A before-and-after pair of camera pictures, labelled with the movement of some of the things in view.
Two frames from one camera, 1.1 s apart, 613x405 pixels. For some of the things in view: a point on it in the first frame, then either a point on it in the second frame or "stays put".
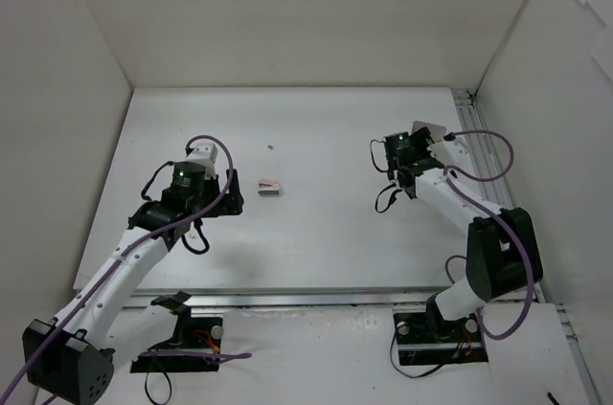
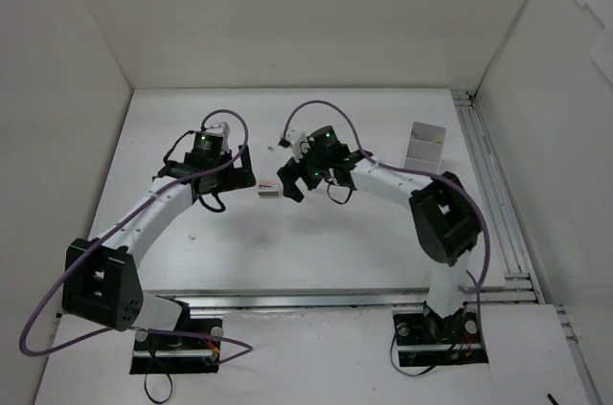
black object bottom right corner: x=553 y=399 stays put
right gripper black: x=399 y=175 -> x=301 y=175
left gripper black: x=229 y=195 -> x=237 y=172
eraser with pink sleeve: x=269 y=187 stays put
